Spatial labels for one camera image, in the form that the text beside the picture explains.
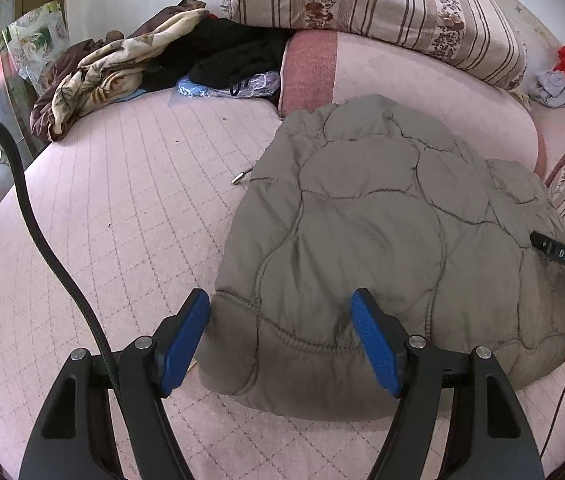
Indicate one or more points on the olive quilted hooded jacket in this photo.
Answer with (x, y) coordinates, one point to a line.
(362, 220)

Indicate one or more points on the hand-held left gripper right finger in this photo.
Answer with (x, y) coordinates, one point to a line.
(375, 345)

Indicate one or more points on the black clothes pile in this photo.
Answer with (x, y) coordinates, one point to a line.
(242, 60)

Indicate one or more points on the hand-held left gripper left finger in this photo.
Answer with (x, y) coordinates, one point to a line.
(185, 345)

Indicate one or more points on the beige brown floral blanket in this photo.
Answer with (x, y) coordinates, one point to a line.
(97, 75)

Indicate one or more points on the pink quilted sofa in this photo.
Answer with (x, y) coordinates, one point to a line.
(137, 185)

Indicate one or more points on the grey blue cloth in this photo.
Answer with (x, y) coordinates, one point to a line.
(554, 87)

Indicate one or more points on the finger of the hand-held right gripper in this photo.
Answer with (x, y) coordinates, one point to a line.
(541, 243)

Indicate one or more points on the blue plastic bag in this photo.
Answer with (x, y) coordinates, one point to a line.
(257, 82)

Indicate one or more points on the floral printed bag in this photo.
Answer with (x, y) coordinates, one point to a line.
(37, 35)

